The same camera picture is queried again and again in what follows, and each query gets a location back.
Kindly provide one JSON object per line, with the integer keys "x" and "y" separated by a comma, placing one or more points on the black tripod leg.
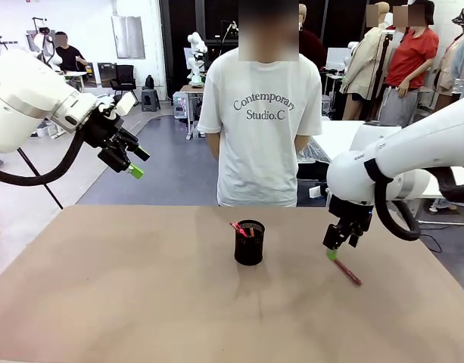
{"x": 42, "y": 181}

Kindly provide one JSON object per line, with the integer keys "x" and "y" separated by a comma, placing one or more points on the mannequin in beige jacket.
{"x": 362, "y": 64}

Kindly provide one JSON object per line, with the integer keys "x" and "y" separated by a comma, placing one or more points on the black mesh pen holder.
{"x": 249, "y": 247}

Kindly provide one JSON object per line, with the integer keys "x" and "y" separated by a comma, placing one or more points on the person in black t-shirt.
{"x": 69, "y": 56}

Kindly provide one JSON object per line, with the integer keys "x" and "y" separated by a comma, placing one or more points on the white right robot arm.
{"x": 405, "y": 151}

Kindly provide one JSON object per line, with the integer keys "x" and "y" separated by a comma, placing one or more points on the dark grey stool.
{"x": 150, "y": 99}

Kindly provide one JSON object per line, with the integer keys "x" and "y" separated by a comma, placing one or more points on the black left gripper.
{"x": 103, "y": 128}

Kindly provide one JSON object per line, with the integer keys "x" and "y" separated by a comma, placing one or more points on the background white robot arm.
{"x": 197, "y": 53}

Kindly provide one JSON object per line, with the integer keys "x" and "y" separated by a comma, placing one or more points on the metal wall panel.
{"x": 128, "y": 36}

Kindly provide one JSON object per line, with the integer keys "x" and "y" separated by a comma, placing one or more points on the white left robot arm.
{"x": 23, "y": 98}

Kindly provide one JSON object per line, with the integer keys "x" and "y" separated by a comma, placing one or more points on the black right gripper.
{"x": 350, "y": 215}

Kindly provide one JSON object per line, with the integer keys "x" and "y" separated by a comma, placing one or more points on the white power outlet box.
{"x": 314, "y": 192}

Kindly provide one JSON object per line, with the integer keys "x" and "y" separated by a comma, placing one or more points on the black camera tripod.
{"x": 379, "y": 75}

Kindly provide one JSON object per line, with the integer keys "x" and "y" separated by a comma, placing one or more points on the dark red pen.
{"x": 349, "y": 274}

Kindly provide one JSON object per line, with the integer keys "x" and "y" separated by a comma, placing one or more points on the person in white t-shirt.
{"x": 262, "y": 132}

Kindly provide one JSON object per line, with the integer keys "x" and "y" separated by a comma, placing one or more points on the background work table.
{"x": 192, "y": 89}

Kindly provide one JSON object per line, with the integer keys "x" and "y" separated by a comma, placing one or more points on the person's left forearm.
{"x": 303, "y": 143}

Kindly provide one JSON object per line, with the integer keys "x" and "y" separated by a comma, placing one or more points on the mannequin with bucket hat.
{"x": 453, "y": 64}

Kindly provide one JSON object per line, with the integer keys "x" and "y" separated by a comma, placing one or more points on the pink pen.
{"x": 239, "y": 230}

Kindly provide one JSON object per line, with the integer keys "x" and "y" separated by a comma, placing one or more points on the black bag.
{"x": 150, "y": 81}

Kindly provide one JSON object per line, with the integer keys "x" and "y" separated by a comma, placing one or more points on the black office chair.
{"x": 125, "y": 77}

